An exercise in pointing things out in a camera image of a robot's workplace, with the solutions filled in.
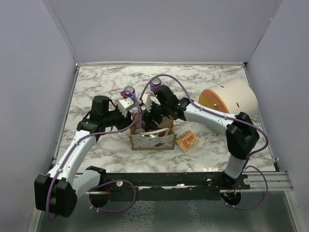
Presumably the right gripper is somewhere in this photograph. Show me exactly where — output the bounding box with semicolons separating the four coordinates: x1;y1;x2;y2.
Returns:
141;101;169;130

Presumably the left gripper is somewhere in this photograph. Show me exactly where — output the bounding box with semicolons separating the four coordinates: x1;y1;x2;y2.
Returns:
103;104;135;132

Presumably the red cola can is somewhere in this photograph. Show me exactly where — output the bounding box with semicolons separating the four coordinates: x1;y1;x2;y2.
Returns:
134;128;145;136
148;130;159;138

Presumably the purple soda can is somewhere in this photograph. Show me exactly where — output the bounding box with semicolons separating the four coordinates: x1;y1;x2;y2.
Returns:
141;117;149;131
122;86;135;102
150;77;161;92

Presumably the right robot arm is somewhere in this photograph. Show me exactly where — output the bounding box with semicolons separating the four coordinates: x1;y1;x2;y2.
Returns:
141;85;260;189

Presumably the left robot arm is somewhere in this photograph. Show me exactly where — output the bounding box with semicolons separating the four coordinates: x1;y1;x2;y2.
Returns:
34;96;136;218

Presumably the orange spiral notebook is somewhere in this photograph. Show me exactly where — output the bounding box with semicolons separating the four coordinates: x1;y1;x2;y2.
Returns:
176;130;199;152

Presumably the round cabinet toy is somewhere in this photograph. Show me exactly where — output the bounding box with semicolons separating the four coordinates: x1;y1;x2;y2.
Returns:
198;78;258;117

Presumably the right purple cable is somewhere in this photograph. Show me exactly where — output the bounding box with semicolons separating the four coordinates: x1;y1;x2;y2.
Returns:
140;74;270;170

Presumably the purple cable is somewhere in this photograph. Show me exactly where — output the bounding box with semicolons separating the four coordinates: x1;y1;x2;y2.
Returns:
140;74;270;170
45;89;143;221

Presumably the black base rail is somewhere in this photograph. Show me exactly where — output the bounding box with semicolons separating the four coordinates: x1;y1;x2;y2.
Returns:
89;172;250;202

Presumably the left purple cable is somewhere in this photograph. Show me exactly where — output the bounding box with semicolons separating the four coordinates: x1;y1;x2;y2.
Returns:
45;89;143;221

